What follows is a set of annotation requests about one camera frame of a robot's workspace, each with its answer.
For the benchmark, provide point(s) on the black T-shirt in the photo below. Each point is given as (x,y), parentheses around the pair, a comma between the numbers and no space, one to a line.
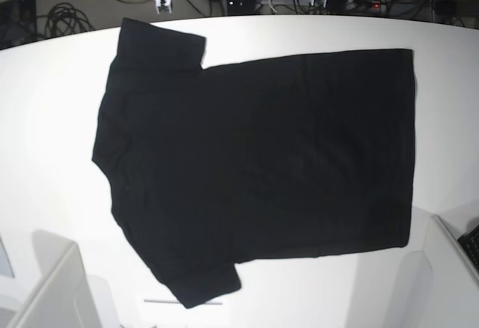
(301,156)

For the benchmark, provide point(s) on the white table slot plate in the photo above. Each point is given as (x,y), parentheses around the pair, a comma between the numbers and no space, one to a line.
(176,302)

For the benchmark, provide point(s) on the power strip with red light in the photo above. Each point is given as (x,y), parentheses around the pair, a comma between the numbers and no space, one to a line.
(363,6)

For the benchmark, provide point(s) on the white partition panel left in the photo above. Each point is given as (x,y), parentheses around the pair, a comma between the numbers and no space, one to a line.
(65,295)

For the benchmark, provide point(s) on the white partition panel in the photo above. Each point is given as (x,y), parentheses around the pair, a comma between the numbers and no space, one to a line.
(65,295)
(436,286)

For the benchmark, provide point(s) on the white partition panel right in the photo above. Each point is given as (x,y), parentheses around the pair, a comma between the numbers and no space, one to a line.
(436,286)

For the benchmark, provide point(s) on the black keyboard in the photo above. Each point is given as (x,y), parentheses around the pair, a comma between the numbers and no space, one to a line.
(469,244)

